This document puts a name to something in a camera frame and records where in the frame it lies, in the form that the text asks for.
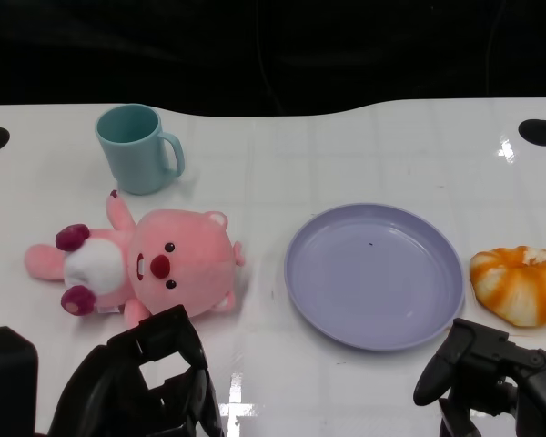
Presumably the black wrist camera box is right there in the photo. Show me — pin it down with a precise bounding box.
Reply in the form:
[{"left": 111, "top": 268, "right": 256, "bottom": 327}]
[{"left": 0, "top": 325, "right": 38, "bottom": 437}]

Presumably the orange white pumpkin plush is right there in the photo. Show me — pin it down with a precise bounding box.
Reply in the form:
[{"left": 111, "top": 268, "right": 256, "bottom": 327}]
[{"left": 469, "top": 245, "right": 546, "bottom": 329}]

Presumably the teal plastic mug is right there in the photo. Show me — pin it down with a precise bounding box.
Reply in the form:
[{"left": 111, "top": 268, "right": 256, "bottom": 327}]
[{"left": 95, "top": 103, "right": 186, "bottom": 196}]

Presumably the black backdrop cloth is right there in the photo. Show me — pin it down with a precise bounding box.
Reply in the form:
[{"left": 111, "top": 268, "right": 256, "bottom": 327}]
[{"left": 0, "top": 0, "right": 546, "bottom": 117}]

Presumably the purple plastic plate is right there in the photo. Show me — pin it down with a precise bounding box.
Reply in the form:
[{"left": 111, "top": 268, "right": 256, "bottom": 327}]
[{"left": 284, "top": 202, "right": 465, "bottom": 352}]

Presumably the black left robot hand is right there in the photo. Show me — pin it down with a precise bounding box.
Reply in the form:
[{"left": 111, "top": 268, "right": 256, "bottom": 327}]
[{"left": 47, "top": 303, "right": 225, "bottom": 437}]

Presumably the pink plush beaver doll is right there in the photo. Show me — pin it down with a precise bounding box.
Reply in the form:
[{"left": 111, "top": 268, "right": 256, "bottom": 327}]
[{"left": 25, "top": 189, "right": 248, "bottom": 329}]

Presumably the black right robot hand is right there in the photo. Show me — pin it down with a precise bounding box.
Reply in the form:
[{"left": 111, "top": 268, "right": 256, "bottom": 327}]
[{"left": 412, "top": 317, "right": 546, "bottom": 437}]

